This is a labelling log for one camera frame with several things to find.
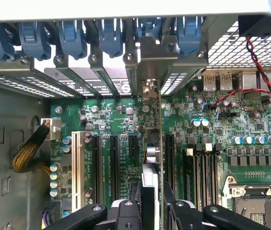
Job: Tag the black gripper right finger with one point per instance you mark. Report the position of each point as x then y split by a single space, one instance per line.
183 215

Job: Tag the white power connector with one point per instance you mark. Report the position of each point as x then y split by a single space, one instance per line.
54 128

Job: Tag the green motherboard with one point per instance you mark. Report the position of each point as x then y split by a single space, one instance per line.
243 119

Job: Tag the short black expansion slot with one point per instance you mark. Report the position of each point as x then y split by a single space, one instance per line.
133 148

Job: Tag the white pci expansion slot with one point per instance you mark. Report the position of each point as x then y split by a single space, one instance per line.
77 167

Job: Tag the black ram slot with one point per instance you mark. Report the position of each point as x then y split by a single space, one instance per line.
190 177
215 177
207 177
199 177

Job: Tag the long black expansion slot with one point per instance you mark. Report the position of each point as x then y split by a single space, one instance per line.
115 167
170 158
97 167

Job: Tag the grey metal pc case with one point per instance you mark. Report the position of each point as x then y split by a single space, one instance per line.
8 115

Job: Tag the silver usb port block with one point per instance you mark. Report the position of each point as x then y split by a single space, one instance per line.
218 81

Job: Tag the metal cpu socket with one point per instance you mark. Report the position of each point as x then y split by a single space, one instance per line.
257 198

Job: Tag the vented metal slot cover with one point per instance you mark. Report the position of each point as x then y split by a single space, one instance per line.
176 82

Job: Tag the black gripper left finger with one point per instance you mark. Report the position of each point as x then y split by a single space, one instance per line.
126 215

